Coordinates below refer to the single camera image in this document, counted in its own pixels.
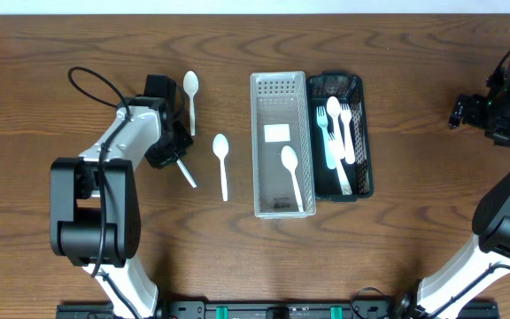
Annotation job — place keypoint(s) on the white plastic spoon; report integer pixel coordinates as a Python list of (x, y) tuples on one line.
[(220, 148), (290, 161), (189, 177), (191, 87), (334, 110)]

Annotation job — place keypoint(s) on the black plastic basket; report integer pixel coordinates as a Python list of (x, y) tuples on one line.
[(348, 89)]

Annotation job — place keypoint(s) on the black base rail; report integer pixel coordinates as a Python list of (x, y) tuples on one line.
[(200, 310)]

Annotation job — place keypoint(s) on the white label in basket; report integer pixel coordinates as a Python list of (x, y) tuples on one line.
[(274, 133)]

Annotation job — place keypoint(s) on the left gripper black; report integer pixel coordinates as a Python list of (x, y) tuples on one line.
[(166, 153)]

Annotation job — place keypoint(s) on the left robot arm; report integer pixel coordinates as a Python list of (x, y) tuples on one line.
[(95, 220)]

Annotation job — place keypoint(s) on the clear plastic basket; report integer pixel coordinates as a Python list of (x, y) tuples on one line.
[(280, 98)]

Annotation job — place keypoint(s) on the white plastic fork light-blue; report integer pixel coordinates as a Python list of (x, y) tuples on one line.
[(322, 121)]

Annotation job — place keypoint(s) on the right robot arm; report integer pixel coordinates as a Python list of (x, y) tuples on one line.
[(485, 257)]

